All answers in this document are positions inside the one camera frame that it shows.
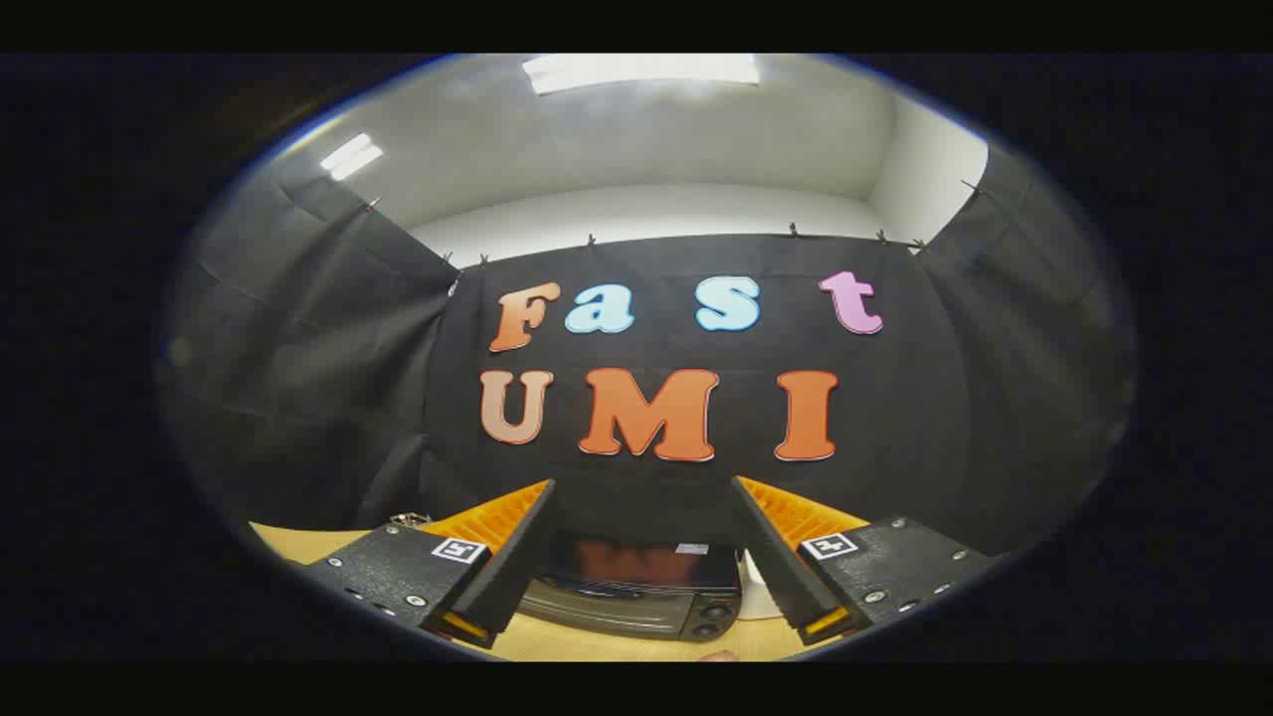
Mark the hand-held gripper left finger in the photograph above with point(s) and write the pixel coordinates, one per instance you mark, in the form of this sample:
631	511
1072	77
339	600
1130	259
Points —
517	567

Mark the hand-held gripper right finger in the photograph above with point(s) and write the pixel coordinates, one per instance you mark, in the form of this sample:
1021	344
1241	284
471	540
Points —
781	567

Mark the black toaster oven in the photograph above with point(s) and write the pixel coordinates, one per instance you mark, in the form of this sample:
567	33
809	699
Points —
636	607

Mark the black backdrop cloth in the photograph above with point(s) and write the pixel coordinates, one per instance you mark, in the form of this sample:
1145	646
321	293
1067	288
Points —
895	398

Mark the small ceiling light panel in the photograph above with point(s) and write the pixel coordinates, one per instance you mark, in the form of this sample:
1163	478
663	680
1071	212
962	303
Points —
351	157

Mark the large ceiling light panel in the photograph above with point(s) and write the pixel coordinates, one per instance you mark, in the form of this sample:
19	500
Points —
641	72

